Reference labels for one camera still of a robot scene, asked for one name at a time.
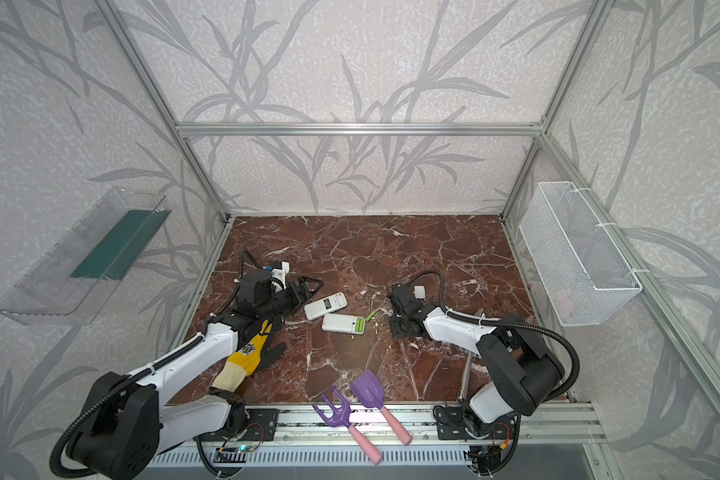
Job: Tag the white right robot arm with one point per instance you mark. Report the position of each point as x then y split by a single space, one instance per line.
527 364

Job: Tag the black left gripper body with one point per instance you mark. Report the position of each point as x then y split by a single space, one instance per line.
291 293

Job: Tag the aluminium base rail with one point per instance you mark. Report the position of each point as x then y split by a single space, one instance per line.
298 435

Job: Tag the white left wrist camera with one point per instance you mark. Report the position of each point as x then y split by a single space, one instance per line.
279 270

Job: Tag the aluminium frame profiles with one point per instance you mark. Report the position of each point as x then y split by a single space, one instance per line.
698 362

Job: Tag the white wire mesh basket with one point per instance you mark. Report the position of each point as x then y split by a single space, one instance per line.
584 274

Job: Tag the white battery cover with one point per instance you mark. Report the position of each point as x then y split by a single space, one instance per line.
419 292

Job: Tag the clear acrylic wall shelf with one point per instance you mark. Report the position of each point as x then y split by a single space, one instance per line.
71 283

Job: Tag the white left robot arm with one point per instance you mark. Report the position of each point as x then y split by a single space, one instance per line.
127 419

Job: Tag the metal garden trowel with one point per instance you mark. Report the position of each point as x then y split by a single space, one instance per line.
465 378

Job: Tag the white air conditioner remote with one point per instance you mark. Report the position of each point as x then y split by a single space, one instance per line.
342 323

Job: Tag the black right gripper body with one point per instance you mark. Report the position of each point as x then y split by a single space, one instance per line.
401 318

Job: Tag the white remote with red buttons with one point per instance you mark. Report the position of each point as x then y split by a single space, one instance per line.
329 304

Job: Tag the purple garden fork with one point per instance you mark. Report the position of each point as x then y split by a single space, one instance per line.
340 417

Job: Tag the yellow black work glove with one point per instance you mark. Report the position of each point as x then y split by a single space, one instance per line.
256 355

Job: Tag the purple garden shovel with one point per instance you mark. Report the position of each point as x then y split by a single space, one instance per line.
370 393

